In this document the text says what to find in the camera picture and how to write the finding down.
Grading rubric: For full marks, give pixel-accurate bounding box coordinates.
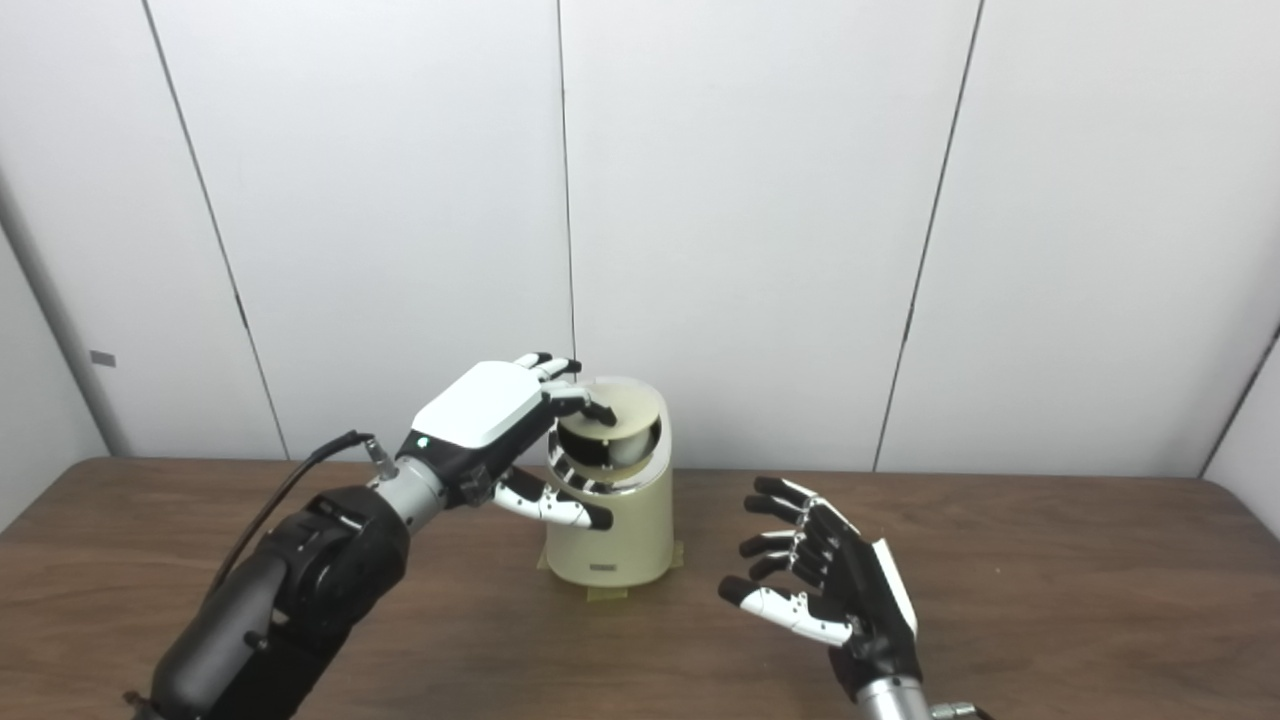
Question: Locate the cream-colored bin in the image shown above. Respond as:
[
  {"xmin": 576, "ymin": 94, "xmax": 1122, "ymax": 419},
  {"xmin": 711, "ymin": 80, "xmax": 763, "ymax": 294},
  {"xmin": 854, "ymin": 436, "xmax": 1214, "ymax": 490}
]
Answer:
[{"xmin": 540, "ymin": 376, "xmax": 676, "ymax": 589}]

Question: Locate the white and black right hand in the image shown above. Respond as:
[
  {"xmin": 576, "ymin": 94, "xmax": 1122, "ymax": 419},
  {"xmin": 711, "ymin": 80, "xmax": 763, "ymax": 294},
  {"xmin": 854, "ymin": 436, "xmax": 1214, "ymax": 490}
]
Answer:
[{"xmin": 718, "ymin": 477, "xmax": 923, "ymax": 702}]

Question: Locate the white and black left hand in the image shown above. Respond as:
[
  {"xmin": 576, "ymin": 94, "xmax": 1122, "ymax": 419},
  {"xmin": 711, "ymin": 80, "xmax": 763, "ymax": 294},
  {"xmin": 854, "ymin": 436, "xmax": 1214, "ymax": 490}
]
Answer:
[{"xmin": 395, "ymin": 352, "xmax": 618, "ymax": 531}]

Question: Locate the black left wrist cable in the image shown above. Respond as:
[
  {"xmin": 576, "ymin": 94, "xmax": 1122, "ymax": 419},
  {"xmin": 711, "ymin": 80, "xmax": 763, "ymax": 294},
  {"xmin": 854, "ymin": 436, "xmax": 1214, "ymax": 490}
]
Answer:
[{"xmin": 205, "ymin": 430, "xmax": 401, "ymax": 601}]

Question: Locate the cream round bin lid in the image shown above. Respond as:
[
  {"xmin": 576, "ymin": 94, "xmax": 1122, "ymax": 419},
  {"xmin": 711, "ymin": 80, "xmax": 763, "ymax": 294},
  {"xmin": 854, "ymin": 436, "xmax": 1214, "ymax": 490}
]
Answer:
[{"xmin": 556, "ymin": 378, "xmax": 663, "ymax": 457}]

